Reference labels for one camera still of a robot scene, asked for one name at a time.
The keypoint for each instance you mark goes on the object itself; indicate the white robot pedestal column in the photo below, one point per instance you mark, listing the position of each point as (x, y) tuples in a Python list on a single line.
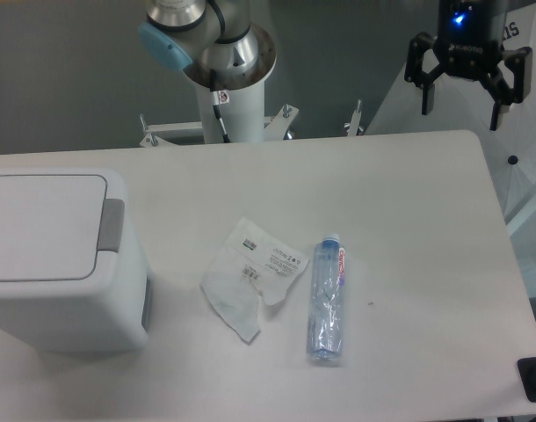
[(242, 113)]

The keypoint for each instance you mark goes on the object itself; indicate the white umbrella with navy text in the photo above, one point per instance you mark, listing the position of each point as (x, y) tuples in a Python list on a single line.
[(459, 104)]

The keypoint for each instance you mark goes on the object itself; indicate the black device at table edge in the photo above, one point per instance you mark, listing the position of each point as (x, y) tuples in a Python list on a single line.
[(527, 372)]

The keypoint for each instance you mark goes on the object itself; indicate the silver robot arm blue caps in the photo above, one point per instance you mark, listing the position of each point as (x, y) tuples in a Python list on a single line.
[(228, 58)]

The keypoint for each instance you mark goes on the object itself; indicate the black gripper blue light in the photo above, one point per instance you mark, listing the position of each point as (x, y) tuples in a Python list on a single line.
[(465, 39)]

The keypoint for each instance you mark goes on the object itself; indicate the crumpled white plastic bag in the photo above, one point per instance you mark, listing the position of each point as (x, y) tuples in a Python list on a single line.
[(250, 267)]

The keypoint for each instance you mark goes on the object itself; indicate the clear blue plastic bottle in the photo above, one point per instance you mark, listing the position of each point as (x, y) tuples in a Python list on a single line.
[(325, 330)]

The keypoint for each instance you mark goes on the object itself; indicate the white metal base frame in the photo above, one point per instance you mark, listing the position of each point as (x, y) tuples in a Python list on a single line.
[(275, 128)]

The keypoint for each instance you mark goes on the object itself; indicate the white push-top trash can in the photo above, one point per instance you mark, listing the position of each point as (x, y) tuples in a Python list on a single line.
[(74, 277)]

